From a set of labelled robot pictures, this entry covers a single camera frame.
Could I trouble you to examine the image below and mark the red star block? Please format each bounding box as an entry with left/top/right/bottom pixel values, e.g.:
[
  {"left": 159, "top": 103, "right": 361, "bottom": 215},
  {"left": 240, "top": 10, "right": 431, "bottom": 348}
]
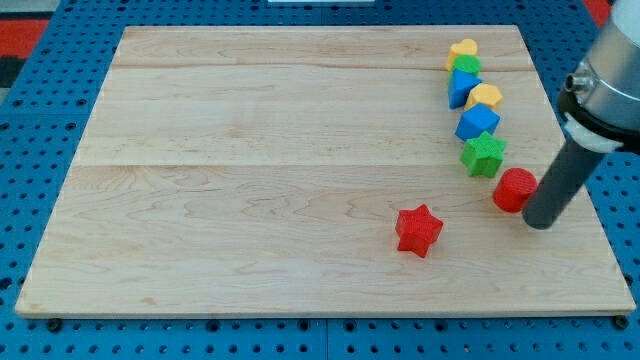
[{"left": 395, "top": 204, "right": 444, "bottom": 258}]

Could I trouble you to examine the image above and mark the green star block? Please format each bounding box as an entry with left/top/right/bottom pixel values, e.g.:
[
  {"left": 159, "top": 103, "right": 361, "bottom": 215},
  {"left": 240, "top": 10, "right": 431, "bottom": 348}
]
[{"left": 460, "top": 131, "right": 507, "bottom": 178}]

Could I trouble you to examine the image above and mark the red cylinder block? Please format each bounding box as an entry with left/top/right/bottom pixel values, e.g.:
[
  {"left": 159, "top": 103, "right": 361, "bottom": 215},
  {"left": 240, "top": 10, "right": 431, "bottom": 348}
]
[{"left": 492, "top": 168, "right": 537, "bottom": 213}]

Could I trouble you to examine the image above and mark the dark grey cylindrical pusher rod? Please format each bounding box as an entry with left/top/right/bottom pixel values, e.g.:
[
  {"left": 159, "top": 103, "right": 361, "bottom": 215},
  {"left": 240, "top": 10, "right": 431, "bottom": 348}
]
[{"left": 522, "top": 138, "right": 605, "bottom": 230}]

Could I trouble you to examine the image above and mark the green cylinder block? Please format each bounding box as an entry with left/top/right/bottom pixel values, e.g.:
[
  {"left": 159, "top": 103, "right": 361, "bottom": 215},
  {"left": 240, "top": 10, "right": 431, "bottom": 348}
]
[{"left": 451, "top": 55, "right": 482, "bottom": 76}]

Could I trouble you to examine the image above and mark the blue triangle block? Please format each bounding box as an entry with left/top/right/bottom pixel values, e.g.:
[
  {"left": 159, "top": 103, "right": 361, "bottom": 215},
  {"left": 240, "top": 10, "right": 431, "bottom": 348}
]
[{"left": 448, "top": 70, "right": 482, "bottom": 109}]

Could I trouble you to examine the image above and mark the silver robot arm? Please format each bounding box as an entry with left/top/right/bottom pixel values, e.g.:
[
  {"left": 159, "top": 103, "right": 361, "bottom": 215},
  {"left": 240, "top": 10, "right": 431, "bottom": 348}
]
[{"left": 522, "top": 0, "right": 639, "bottom": 230}]

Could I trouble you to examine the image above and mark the yellow heart block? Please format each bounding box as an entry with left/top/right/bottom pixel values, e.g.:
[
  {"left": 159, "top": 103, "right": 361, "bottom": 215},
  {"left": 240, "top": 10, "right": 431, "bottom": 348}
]
[{"left": 445, "top": 38, "right": 478, "bottom": 71}]

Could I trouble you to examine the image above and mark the blue cube block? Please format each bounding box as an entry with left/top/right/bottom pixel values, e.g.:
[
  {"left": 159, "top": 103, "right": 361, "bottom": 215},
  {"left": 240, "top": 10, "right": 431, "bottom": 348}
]
[{"left": 454, "top": 104, "right": 501, "bottom": 141}]

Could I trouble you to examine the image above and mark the wooden board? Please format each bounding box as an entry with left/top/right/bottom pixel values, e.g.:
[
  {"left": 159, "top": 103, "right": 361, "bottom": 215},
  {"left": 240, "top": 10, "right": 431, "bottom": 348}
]
[{"left": 15, "top": 25, "right": 636, "bottom": 319}]

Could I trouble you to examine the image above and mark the yellow hexagon block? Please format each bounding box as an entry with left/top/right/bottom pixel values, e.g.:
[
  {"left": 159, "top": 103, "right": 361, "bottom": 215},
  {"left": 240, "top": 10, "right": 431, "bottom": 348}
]
[{"left": 464, "top": 83, "right": 503, "bottom": 111}]

